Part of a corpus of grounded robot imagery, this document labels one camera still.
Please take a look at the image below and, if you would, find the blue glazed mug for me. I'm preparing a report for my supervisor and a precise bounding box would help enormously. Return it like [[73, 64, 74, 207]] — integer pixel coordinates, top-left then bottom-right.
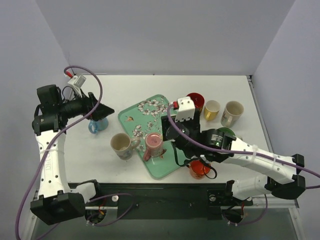
[[88, 117, 109, 134]]

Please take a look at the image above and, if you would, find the black mug red interior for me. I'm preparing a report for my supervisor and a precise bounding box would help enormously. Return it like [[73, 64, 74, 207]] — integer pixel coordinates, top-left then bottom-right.
[[186, 92, 205, 112]]

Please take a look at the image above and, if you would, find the yellow mug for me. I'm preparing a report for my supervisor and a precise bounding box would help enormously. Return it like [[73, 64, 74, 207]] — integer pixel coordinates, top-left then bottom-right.
[[203, 100, 221, 121]]

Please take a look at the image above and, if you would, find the tall cream floral mug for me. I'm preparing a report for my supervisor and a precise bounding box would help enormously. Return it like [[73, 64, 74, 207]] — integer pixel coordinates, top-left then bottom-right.
[[218, 127, 243, 140]]

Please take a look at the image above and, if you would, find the beige patterned mug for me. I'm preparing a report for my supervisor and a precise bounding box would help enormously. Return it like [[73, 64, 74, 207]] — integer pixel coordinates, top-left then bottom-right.
[[110, 133, 141, 161]]

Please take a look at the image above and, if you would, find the pink mug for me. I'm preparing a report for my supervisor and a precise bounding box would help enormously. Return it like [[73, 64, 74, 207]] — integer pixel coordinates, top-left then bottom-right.
[[142, 132, 166, 162]]

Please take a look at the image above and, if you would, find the orange mug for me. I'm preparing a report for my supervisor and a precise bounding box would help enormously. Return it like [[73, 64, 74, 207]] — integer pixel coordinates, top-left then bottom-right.
[[189, 160, 211, 180]]

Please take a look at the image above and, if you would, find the cream mug umbrella design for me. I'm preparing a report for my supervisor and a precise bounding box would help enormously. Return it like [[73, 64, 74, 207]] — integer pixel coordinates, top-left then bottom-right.
[[220, 101, 244, 128]]

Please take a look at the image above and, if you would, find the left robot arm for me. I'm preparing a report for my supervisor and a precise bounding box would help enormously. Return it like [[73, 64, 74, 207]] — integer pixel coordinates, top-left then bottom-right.
[[30, 84, 115, 225]]

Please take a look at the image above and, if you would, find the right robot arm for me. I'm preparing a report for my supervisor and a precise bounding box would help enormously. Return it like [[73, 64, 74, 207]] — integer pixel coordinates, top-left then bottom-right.
[[160, 110, 306, 205]]

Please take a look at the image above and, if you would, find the green floral serving tray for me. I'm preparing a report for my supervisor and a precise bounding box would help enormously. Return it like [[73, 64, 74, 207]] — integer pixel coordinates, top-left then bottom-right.
[[118, 94, 186, 179]]

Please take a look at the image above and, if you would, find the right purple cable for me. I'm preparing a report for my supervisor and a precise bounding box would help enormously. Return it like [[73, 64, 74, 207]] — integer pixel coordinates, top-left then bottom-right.
[[166, 102, 320, 227]]

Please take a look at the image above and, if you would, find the purple cable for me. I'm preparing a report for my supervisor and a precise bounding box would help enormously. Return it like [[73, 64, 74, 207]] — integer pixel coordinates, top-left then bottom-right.
[[166, 102, 320, 227], [14, 65, 135, 240]]

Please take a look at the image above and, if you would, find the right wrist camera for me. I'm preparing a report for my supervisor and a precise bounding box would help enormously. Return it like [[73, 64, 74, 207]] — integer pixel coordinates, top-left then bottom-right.
[[173, 96, 196, 123]]

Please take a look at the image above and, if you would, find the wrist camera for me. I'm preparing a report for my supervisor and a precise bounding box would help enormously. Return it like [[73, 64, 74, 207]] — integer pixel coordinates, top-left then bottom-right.
[[173, 96, 196, 123], [67, 74, 86, 98]]

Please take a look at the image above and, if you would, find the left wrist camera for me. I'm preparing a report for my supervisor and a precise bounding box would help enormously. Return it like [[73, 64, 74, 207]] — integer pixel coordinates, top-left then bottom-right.
[[67, 74, 86, 98]]

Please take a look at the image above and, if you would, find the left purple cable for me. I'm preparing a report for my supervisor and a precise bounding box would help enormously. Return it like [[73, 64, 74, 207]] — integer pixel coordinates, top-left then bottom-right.
[[14, 65, 135, 240]]

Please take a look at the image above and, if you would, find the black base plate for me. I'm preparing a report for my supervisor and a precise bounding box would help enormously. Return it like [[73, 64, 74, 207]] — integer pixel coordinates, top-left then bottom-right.
[[72, 182, 254, 221]]

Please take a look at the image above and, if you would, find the aluminium rail frame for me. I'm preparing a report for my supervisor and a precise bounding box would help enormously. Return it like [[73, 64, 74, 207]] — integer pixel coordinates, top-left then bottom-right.
[[30, 73, 300, 210]]

